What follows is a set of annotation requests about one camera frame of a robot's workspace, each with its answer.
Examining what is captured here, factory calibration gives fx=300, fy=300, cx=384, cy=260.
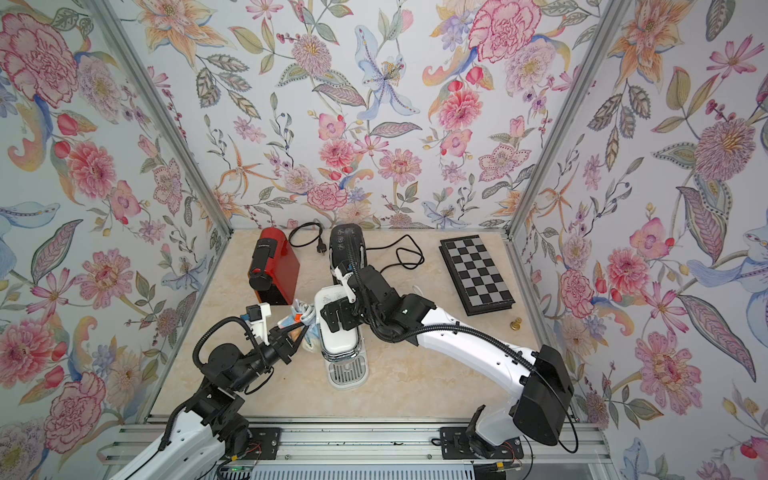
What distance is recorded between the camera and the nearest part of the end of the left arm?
658 mm

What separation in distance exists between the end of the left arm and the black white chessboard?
536 mm

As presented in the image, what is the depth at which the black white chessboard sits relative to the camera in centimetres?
100
